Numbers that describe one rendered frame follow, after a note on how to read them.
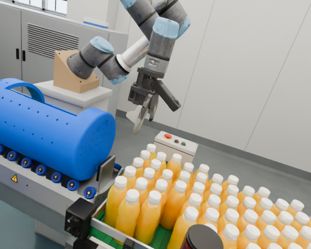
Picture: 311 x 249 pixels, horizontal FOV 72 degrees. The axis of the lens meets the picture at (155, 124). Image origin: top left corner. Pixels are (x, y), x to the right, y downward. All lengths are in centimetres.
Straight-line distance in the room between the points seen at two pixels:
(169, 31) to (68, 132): 46
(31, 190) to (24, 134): 25
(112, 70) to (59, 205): 70
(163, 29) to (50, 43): 223
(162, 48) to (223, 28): 277
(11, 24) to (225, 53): 272
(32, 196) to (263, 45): 316
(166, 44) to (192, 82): 280
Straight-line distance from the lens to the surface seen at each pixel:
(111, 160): 89
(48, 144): 83
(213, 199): 78
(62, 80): 131
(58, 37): 272
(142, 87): 71
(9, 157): 106
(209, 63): 341
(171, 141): 103
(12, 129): 93
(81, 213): 75
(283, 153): 388
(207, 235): 42
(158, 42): 67
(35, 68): 299
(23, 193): 106
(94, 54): 122
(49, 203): 99
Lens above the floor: 155
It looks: 23 degrees down
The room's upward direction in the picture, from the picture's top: 14 degrees clockwise
